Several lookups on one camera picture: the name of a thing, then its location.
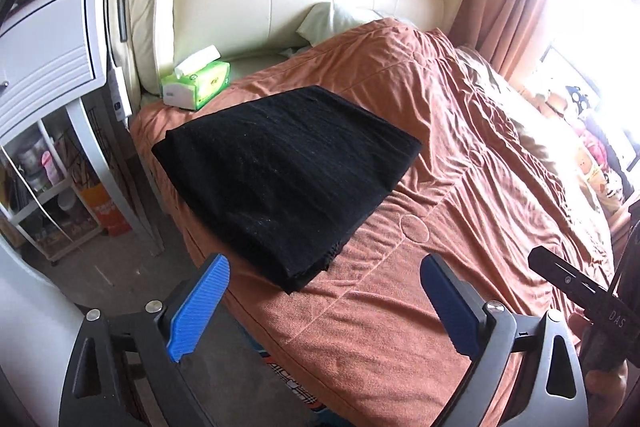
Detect patterned cloth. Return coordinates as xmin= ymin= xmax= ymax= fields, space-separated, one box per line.
xmin=240 ymin=332 xmax=331 ymax=427

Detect person's right hand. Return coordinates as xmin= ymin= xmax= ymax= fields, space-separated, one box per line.
xmin=570 ymin=312 xmax=631 ymax=413

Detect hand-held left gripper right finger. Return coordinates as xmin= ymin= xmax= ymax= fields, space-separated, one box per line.
xmin=420 ymin=253 xmax=591 ymax=427

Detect bright window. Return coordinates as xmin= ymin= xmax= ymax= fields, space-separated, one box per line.
xmin=540 ymin=0 xmax=640 ymax=188

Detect white power strip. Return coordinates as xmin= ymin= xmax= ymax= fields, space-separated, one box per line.
xmin=107 ymin=64 xmax=133 ymax=120

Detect white nightstand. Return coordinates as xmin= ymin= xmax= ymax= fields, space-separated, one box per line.
xmin=0 ymin=0 xmax=166 ymax=265

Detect beige quilt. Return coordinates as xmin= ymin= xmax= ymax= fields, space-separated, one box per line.
xmin=455 ymin=44 xmax=616 ymax=218

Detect pink bottle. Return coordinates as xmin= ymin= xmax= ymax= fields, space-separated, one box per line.
xmin=42 ymin=152 xmax=61 ymax=185

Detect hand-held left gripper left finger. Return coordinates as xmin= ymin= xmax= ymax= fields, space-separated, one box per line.
xmin=70 ymin=253 xmax=231 ymax=427

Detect brown fleece blanket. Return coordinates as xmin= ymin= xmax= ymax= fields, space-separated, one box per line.
xmin=131 ymin=18 xmax=616 ymax=427

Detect white pillow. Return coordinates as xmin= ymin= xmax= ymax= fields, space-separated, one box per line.
xmin=295 ymin=3 xmax=416 ymax=48

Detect black pants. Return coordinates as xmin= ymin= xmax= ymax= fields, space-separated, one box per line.
xmin=151 ymin=85 xmax=422 ymax=295

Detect green tissue box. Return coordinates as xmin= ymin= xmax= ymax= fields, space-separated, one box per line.
xmin=160 ymin=47 xmax=232 ymax=112

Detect pile of plush toys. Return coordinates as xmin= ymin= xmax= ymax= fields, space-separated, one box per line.
xmin=535 ymin=82 xmax=631 ymax=212

